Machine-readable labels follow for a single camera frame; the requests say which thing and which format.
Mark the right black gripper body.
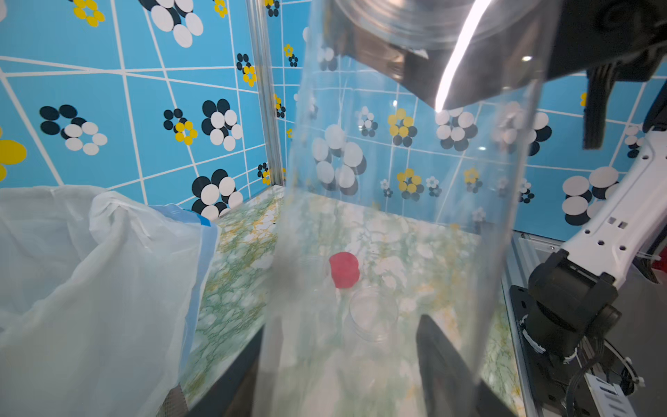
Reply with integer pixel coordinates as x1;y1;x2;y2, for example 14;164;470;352
333;1;666;109

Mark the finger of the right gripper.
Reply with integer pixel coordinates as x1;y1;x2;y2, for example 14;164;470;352
583;62;620;150

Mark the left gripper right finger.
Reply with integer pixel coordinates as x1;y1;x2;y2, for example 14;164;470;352
416;314;514;417

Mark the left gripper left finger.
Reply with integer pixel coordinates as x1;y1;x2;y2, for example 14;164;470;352
188;328;264;416

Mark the tall clear jar white lid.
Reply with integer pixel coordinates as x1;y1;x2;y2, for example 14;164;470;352
253;1;542;416

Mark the clear jar large red lid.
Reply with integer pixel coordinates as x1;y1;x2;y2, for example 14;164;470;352
347;287;399;343

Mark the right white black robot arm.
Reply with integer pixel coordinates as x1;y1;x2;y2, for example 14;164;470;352
323;1;666;358

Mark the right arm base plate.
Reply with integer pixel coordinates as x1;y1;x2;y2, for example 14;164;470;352
509;283;639;417

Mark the aluminium front frame rail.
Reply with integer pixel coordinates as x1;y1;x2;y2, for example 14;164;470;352
501;232;543;416

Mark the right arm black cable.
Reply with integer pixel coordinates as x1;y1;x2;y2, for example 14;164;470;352
565;335;639;417

